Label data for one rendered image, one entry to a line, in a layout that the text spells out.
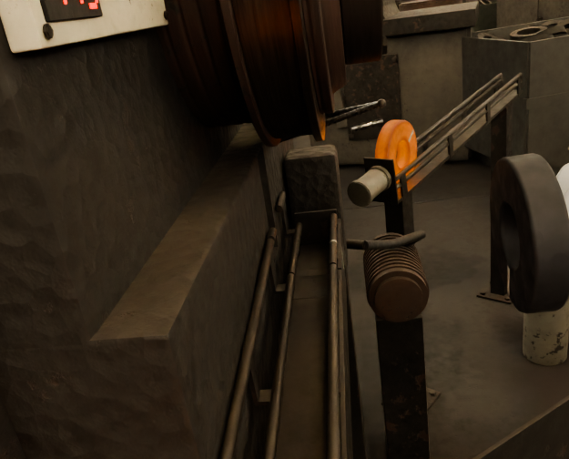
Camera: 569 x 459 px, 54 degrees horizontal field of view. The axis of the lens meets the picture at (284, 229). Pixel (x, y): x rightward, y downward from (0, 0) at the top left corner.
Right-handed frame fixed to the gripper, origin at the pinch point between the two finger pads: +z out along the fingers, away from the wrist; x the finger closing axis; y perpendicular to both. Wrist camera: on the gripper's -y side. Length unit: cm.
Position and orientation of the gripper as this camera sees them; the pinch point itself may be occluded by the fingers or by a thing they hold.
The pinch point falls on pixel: (527, 215)
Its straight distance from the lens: 58.7
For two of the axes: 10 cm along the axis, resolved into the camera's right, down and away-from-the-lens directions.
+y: 1.2, -9.0, -4.2
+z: -9.9, -1.5, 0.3
